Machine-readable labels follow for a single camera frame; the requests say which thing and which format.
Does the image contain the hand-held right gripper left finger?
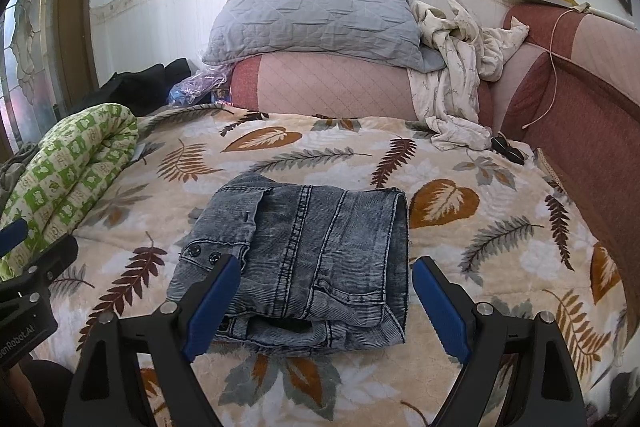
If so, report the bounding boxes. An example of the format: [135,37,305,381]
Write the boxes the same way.
[62,254,241,427]

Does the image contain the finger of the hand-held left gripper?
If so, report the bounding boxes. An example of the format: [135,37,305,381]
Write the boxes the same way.
[0,234,80,303]
[0,219,28,255]

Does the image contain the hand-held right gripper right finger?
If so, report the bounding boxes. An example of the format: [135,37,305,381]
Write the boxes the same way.
[412,256,586,427]

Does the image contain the blue denim pants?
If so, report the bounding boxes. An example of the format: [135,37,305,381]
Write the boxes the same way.
[166,172,411,355]

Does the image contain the person's left forearm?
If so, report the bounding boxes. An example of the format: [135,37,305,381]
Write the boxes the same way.
[20,359,76,427]

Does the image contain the grey cloth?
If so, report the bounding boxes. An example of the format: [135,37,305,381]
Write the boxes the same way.
[0,144,38,212]

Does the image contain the green checkered quilt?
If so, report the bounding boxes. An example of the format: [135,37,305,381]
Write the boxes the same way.
[0,103,140,283]

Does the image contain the leaf-print blanket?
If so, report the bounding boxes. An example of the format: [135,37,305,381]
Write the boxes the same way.
[35,104,631,427]

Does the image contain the small black clip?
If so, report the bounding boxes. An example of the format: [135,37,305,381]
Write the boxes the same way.
[491,134,526,166]

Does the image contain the wooden door with stained glass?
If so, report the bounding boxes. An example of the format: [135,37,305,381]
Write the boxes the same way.
[0,0,101,158]

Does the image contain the black clothing pile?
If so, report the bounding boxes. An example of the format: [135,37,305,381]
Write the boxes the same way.
[67,59,193,118]

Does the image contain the purple plastic bag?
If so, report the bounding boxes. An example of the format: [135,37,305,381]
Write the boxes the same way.
[167,69,236,108]

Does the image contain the white patterned cloth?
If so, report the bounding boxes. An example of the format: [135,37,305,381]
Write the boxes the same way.
[407,0,530,152]

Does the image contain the red and pink backrest cushion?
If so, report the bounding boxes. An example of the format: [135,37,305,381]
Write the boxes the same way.
[487,3,640,343]

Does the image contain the pink and red bolster cushion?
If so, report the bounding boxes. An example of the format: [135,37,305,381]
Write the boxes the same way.
[227,53,493,128]

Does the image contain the grey quilted pillow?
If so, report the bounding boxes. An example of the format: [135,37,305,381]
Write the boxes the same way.
[201,0,447,72]

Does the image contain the beige cord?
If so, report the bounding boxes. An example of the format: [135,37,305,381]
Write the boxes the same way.
[520,7,576,130]

